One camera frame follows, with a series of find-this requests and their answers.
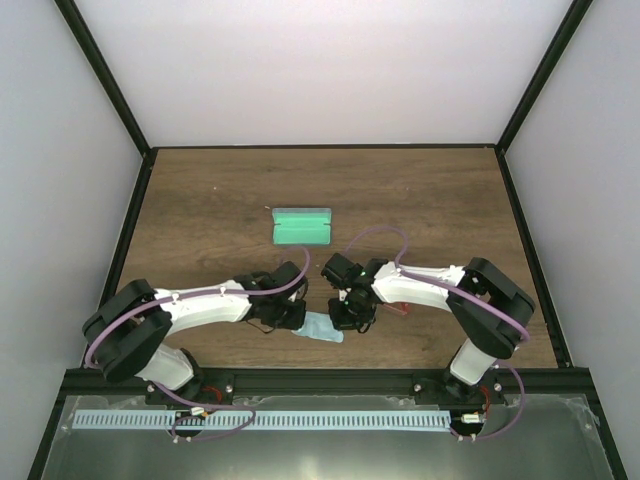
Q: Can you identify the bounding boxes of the light blue cleaning cloth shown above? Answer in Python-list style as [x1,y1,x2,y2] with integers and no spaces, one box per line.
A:
[292,311,344,343]

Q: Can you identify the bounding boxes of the pink transparent sunglasses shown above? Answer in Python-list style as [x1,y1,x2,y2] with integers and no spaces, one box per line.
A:
[383,302,410,316]

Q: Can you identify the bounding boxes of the teal glasses case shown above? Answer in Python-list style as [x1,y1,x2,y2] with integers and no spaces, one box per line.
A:
[272,207,332,246]

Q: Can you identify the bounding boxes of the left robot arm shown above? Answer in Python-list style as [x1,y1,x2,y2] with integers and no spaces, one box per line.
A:
[82,261,308,404]

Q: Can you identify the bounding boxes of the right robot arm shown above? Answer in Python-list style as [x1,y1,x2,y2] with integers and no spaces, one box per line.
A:
[321,254,535,403]

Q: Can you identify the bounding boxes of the metal sheet panel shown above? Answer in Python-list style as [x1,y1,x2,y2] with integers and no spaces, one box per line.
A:
[42,395,614,479]

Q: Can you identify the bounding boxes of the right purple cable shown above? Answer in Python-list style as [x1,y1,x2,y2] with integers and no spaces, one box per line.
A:
[343,227,530,443]

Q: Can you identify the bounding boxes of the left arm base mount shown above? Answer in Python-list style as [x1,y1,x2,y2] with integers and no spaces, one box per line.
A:
[146,382,232,406]

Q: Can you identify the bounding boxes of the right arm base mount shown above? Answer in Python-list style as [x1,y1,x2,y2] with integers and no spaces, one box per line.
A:
[411,369,504,408]

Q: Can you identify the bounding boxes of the light blue slotted cable duct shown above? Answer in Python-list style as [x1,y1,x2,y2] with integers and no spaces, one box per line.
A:
[71,410,451,433]

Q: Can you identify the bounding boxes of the black aluminium frame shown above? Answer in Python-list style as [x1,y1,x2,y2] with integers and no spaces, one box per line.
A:
[27,0,629,480]

